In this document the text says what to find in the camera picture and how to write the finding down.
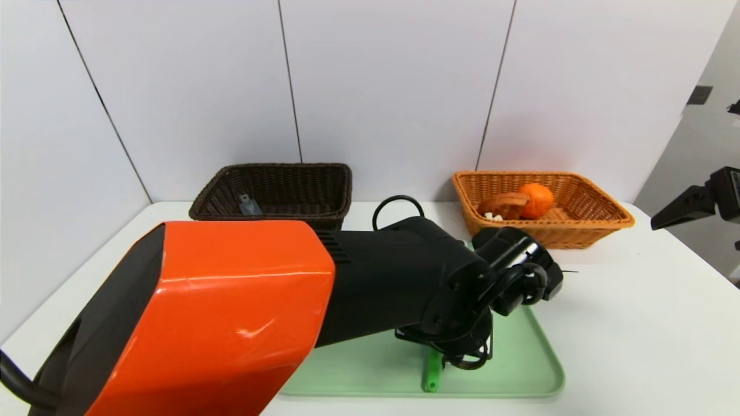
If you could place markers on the dark wall fixture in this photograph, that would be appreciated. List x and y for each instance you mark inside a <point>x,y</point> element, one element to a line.
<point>700,95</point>

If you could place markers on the orange wicker basket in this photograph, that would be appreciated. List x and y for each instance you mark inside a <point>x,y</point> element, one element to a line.
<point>578,231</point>

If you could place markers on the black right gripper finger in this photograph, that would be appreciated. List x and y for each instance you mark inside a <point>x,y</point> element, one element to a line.
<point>688,209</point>

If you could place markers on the light green plastic tray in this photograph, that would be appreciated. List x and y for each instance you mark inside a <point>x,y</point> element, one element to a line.
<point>520,364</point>

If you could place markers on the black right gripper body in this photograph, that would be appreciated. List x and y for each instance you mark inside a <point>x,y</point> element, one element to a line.
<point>729,188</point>

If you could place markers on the grey transparent pencil lead case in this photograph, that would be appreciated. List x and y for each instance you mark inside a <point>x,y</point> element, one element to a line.
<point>248,205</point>

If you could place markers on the orange fruit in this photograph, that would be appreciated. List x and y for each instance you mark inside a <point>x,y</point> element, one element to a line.
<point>536,200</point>

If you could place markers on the toy waffle cake with cream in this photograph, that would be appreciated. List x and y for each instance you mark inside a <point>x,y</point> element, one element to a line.
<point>506,205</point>

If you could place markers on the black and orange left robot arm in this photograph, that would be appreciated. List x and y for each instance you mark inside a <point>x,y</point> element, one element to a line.
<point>231,312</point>

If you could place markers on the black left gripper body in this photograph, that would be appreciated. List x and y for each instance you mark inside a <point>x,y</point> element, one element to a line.
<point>473,345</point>

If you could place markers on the dark brown wicker basket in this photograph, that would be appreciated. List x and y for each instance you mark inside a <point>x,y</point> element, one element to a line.
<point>300,190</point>

